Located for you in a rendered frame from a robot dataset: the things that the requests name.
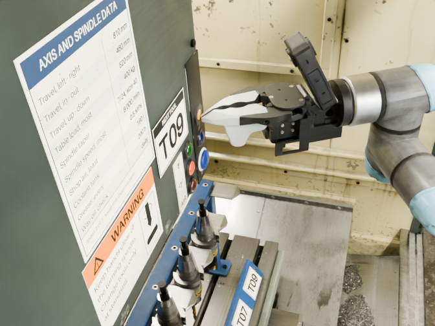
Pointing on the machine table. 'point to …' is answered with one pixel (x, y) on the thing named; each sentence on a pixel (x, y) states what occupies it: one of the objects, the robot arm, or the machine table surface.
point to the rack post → (223, 266)
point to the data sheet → (90, 114)
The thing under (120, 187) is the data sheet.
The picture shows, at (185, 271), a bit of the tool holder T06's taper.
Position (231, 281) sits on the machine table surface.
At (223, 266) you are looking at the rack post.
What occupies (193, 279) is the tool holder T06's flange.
